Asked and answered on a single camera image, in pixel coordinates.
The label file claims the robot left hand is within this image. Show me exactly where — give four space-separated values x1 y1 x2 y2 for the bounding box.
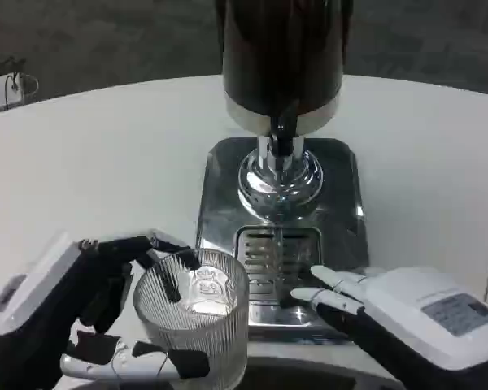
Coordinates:
0 227 211 390

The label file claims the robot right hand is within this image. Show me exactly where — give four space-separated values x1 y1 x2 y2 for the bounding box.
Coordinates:
289 265 488 390

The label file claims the clear ribbed glass cup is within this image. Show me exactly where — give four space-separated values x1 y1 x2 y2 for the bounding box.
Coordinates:
133 248 251 388

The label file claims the steel drip tray with grid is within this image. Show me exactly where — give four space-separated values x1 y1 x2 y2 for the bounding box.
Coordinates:
194 136 369 337

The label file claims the dark drink dispenser with tap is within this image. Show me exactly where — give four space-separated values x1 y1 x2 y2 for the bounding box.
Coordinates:
215 0 354 223

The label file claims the white wire rack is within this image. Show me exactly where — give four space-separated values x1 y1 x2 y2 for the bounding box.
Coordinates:
0 58 39 117

